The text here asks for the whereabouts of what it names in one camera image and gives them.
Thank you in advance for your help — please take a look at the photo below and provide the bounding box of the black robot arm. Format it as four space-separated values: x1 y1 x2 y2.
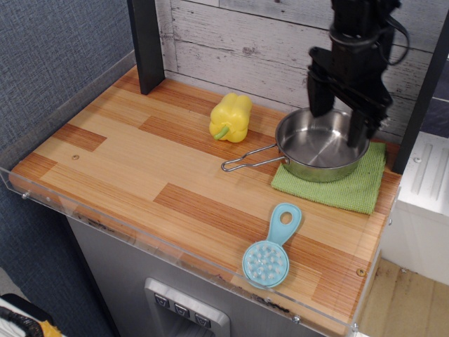
307 1 406 147

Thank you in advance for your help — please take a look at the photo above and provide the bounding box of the yellow object bottom left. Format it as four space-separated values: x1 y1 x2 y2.
38 320 64 337

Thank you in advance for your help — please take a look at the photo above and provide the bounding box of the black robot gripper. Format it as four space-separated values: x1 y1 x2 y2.
307 37 392 147

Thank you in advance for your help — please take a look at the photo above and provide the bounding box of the clear acrylic table guard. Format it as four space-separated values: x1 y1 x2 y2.
1 48 401 326

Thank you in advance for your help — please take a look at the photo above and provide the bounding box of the light blue scrubbing brush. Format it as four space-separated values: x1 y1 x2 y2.
242 203 302 289

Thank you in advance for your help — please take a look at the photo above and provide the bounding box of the green knitted cloth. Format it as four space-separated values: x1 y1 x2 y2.
271 143 387 214

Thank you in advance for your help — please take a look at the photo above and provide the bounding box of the stainless steel pot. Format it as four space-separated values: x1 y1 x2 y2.
221 108 370 183

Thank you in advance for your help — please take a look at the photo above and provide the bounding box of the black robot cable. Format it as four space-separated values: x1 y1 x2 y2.
380 13 410 67

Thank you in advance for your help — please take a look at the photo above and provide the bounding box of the white side cabinet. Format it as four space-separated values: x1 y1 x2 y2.
380 132 448 284

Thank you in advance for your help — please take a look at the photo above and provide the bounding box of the yellow toy bell pepper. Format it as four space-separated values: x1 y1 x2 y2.
209 93 253 143

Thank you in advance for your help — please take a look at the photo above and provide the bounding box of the grey toy fridge cabinet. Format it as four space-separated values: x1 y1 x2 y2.
68 218 355 336

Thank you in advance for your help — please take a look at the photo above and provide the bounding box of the black right frame post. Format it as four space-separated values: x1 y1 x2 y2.
391 14 448 174

